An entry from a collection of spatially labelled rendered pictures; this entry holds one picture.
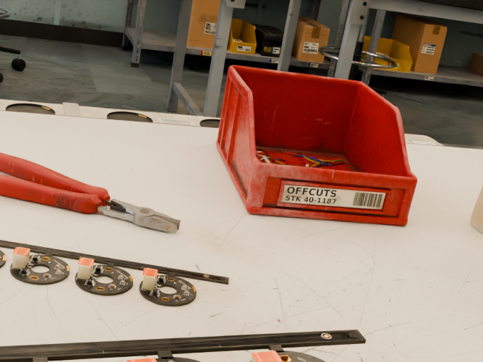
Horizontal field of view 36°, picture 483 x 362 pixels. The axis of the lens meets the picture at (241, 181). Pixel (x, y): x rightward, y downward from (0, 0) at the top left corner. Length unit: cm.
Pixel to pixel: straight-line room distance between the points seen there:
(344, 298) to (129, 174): 16
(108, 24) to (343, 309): 427
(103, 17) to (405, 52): 187
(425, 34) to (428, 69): 23
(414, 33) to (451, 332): 450
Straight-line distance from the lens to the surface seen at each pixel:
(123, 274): 33
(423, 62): 479
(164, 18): 461
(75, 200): 39
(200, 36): 423
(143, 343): 18
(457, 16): 288
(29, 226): 37
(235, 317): 32
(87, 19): 455
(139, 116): 60
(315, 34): 439
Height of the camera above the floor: 91
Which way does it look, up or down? 20 degrees down
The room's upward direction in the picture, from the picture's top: 10 degrees clockwise
